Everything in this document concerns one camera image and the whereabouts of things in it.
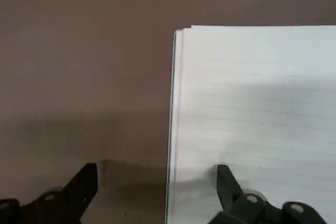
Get white lined notebook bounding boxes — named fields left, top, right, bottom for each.
left=164, top=24, right=336, bottom=224

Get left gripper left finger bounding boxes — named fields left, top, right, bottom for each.
left=0, top=163, right=99, bottom=224

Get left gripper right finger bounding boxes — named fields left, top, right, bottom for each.
left=208, top=164, right=326, bottom=224

